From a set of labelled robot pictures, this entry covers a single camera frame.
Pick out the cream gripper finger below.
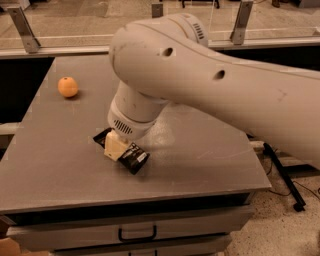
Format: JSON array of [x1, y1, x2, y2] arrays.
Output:
[[104, 130, 131, 161]]

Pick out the black rxbar chocolate wrapper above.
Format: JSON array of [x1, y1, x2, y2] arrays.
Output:
[[93, 128, 150, 175]]

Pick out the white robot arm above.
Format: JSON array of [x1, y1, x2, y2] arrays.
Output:
[[108, 13, 320, 168]]

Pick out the orange fruit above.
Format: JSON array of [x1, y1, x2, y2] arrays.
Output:
[[58, 77, 78, 98]]

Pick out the grey upper drawer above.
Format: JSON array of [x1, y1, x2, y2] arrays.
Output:
[[8, 205, 253, 251]]

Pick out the grey drawer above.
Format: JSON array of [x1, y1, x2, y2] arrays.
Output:
[[8, 205, 253, 251], [51, 235, 231, 256]]

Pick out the grey lower drawer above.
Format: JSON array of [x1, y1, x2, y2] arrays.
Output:
[[51, 235, 231, 256]]

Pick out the cardboard box corner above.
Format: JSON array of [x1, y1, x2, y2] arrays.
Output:
[[0, 238, 49, 256]]

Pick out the black metal floor bar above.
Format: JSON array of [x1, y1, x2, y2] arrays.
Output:
[[263, 143, 306, 212]]

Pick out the black drawer handle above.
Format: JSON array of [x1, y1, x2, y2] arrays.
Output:
[[118, 225, 157, 243]]

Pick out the middle metal railing bracket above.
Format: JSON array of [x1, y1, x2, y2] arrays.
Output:
[[151, 3, 163, 18]]

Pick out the metal railing bracket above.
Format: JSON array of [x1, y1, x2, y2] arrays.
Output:
[[7, 6, 41, 53], [230, 0, 253, 45], [151, 3, 163, 18]]

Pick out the white horizontal rail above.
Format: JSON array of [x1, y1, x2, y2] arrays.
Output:
[[0, 37, 320, 59]]

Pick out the black floor cable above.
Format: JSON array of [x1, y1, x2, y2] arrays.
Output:
[[266, 159, 320, 201]]

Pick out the left metal railing bracket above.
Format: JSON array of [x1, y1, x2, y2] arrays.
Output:
[[7, 6, 41, 53]]

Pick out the right metal railing bracket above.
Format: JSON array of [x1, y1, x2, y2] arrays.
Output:
[[230, 0, 253, 45]]

